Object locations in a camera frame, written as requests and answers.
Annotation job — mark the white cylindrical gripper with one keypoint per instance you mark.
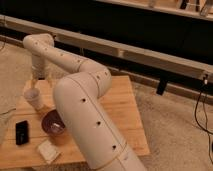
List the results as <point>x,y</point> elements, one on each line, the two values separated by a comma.
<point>40,70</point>

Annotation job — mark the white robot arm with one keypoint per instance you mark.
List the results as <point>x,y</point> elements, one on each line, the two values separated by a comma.
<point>76,98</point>

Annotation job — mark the purple bowl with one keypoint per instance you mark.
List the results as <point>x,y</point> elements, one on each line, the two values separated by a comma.
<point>52,123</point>

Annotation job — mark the black rectangular phone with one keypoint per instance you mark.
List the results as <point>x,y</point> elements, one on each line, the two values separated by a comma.
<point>22,132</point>

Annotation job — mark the wooden table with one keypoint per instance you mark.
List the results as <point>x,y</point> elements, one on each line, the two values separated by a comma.
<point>120,105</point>

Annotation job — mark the beige sponge block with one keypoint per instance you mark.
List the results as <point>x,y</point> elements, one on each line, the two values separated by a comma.
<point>48,151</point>

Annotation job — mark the long wooden bench rail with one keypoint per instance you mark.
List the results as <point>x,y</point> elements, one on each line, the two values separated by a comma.
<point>143,56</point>

